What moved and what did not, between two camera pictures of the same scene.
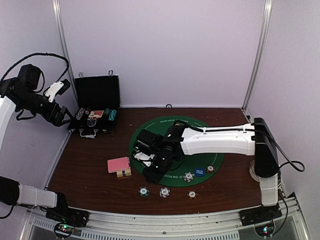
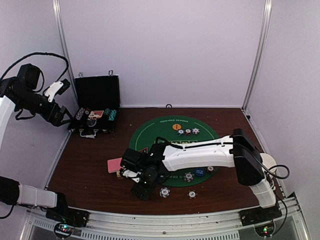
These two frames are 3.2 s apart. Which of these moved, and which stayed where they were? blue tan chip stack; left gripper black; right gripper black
Moved: right gripper black
Stayed: blue tan chip stack; left gripper black
